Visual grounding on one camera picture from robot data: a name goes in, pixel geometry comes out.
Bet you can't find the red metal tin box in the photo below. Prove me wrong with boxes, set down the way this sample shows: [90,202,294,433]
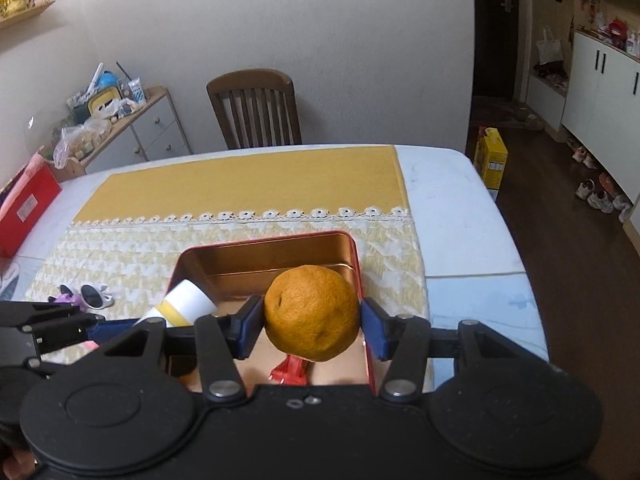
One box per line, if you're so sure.
[167,230,379,394]

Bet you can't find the red plastic toy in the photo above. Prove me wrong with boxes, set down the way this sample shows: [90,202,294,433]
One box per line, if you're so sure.
[269,354,314,387]

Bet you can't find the white drawer cabinet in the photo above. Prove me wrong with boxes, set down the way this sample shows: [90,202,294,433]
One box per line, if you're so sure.
[50,85,194,182]

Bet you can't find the red cardboard box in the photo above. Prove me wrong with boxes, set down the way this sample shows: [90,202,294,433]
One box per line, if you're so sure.
[0,159,64,260]

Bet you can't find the brown wooden chair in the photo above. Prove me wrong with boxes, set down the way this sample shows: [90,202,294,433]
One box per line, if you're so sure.
[206,69,304,151]

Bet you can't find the white sunglasses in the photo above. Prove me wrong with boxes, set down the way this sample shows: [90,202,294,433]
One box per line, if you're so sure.
[59,283,115,310]

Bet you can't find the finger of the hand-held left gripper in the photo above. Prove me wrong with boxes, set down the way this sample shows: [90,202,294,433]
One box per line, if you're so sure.
[0,302,84,332]
[22,314,139,357]

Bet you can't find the white wardrobe cabinet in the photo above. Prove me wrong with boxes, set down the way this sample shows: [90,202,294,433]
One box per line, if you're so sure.
[560,0,640,162]

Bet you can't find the yellow patterned tablecloth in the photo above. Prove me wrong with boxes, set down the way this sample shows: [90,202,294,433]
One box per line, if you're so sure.
[24,144,432,363]

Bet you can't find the white yellow bottle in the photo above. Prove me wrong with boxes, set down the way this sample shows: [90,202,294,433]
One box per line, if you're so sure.
[140,278,219,331]

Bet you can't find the pink cloth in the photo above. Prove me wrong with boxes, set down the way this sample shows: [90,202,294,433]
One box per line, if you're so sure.
[0,151,47,197]

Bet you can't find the orange fruit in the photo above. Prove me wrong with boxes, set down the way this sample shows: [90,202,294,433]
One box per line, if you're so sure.
[263,264,361,363]

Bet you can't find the clear plastic bag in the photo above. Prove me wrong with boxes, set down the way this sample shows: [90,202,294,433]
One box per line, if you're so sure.
[52,119,110,169]

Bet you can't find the white tote bag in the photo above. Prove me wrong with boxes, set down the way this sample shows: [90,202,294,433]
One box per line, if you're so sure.
[535,25,565,66]

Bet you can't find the dark door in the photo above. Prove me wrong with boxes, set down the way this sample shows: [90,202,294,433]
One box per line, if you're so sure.
[472,0,527,102]

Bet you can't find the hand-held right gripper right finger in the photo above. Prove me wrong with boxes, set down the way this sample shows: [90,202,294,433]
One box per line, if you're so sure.
[360,296,552,405]

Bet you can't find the yellow carton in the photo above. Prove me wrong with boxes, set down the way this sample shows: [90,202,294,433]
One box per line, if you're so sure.
[473,126,510,191]

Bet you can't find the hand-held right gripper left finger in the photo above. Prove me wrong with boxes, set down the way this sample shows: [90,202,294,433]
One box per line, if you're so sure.
[96,295,266,405]

